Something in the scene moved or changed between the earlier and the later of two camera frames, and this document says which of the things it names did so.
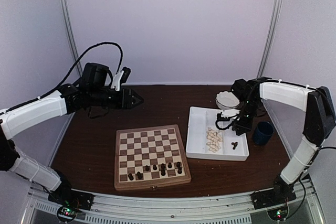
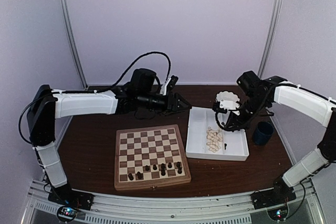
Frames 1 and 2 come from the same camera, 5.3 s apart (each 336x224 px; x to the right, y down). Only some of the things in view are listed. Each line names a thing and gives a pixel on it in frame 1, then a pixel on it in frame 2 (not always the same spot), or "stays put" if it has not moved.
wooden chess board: (150, 157) stays put
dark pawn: (178, 165) stays put
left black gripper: (126, 103) to (172, 103)
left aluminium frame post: (65, 9) stays put
